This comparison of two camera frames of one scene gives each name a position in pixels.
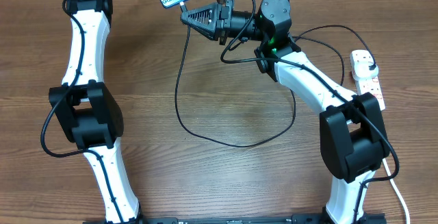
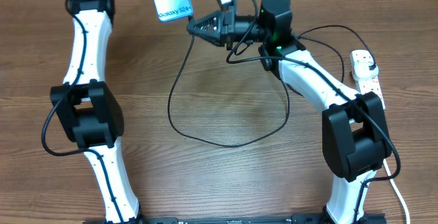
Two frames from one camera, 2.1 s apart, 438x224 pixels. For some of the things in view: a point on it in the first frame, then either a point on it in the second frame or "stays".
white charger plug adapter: (362, 69) stays
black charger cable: (294, 90) to (285, 81)
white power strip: (365, 85) stays
